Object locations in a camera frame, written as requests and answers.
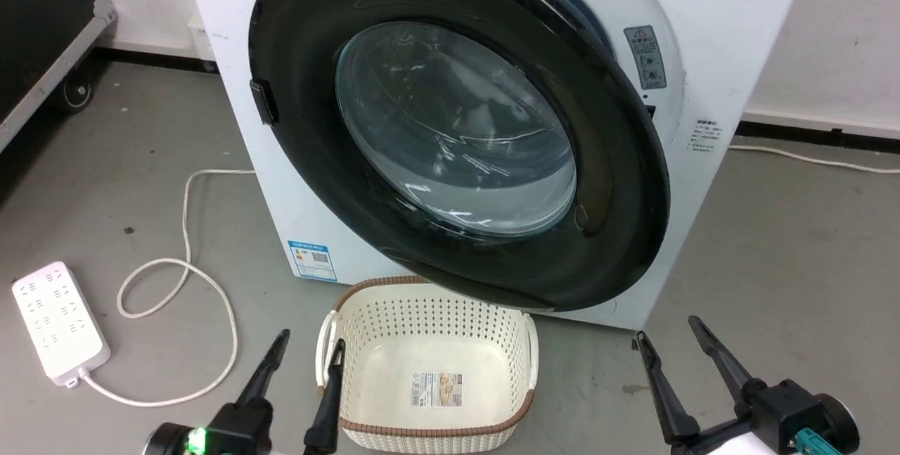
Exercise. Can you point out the white power strip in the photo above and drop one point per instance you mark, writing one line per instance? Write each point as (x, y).
(59, 321)

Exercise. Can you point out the black round washing machine door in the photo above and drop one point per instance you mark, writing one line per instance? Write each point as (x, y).
(457, 131)

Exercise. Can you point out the white perforated laundry basket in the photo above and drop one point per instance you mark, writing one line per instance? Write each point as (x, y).
(429, 385)

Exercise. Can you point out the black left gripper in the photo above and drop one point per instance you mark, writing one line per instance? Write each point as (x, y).
(214, 432)

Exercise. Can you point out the white front-load washing machine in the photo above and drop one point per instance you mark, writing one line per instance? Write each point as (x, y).
(731, 33)

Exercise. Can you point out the grey warning label sticker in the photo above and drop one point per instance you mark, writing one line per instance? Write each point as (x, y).
(645, 57)

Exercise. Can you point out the black flight case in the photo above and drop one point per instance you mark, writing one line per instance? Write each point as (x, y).
(35, 26)

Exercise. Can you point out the blue energy label sticker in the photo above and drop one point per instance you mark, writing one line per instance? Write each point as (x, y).
(312, 260)

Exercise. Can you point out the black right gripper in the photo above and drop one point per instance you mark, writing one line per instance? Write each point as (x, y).
(780, 420)

